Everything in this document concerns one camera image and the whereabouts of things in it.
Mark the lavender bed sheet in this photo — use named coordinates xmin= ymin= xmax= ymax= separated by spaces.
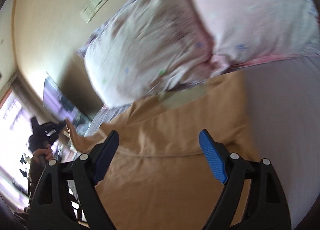
xmin=89 ymin=57 xmax=319 ymax=227

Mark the pink floral pillow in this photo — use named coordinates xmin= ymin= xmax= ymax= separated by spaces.
xmin=192 ymin=0 xmax=319 ymax=78
xmin=76 ymin=0 xmax=214 ymax=108

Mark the tan fleece garment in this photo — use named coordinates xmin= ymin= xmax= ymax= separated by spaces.
xmin=68 ymin=72 xmax=259 ymax=229

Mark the black flat television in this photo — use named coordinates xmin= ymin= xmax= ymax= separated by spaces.
xmin=42 ymin=75 xmax=91 ymax=136

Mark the person's left hand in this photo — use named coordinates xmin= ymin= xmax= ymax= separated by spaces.
xmin=32 ymin=144 xmax=54 ymax=163

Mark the white wall switch panel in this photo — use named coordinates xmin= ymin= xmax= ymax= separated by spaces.
xmin=80 ymin=0 xmax=108 ymax=24

